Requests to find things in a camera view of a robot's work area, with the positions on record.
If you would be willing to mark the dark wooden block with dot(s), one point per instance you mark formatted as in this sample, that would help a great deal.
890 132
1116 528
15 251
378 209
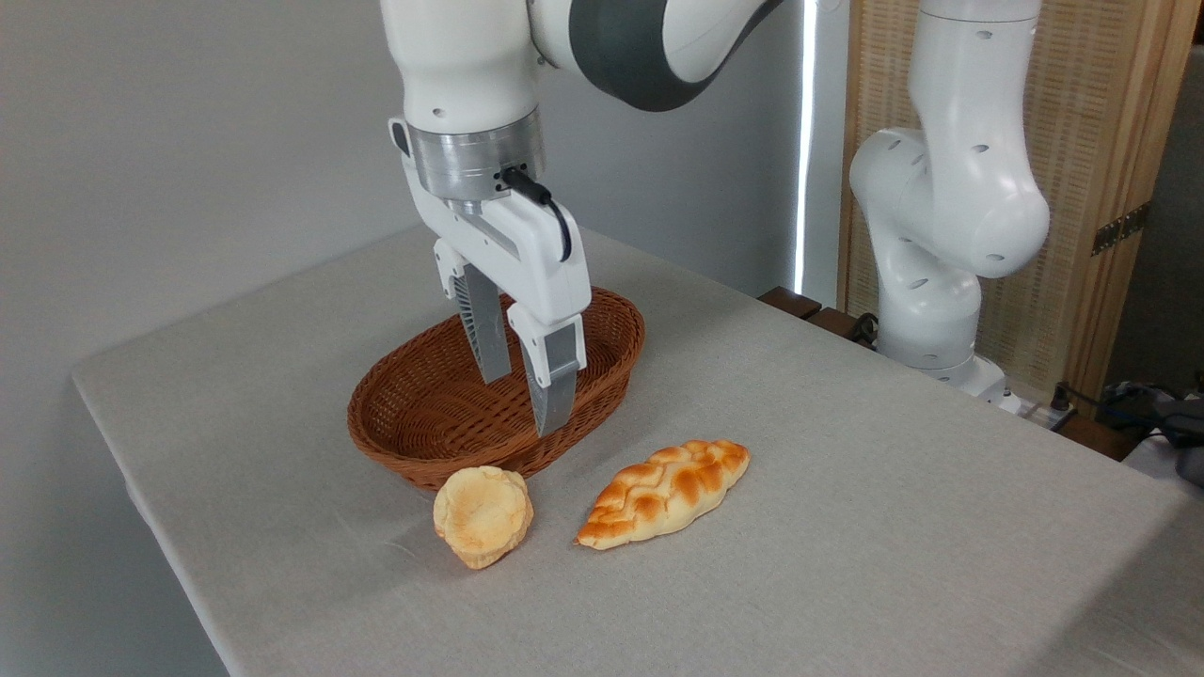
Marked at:
832 322
790 301

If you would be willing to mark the bamboo folding screen wooden frame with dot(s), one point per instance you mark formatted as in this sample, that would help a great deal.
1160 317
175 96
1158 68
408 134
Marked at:
1091 94

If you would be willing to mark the dark grey bag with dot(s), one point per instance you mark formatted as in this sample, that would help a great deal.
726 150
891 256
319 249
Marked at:
1187 437

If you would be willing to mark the brown wicker oval basket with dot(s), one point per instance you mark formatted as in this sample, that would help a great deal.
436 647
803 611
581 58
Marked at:
423 414

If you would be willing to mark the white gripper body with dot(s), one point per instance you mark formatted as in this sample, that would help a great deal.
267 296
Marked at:
527 254

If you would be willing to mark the grey tablecloth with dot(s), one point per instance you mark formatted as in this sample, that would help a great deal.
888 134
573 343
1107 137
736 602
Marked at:
847 517

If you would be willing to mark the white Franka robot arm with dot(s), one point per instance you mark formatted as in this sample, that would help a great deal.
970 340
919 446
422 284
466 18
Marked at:
470 56

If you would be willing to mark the round pale bread bun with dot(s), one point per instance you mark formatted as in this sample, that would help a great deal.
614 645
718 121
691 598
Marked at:
483 515

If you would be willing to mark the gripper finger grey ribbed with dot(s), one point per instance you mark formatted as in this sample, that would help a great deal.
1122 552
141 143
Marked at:
484 329
555 376

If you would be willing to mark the white power strip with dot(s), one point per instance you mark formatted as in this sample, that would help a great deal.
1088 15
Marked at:
1046 412

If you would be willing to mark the dark metal screen hinge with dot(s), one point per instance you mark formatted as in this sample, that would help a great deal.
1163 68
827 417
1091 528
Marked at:
1119 228

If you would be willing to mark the braided golden bread loaf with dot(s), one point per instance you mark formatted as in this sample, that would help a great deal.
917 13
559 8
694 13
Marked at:
658 494

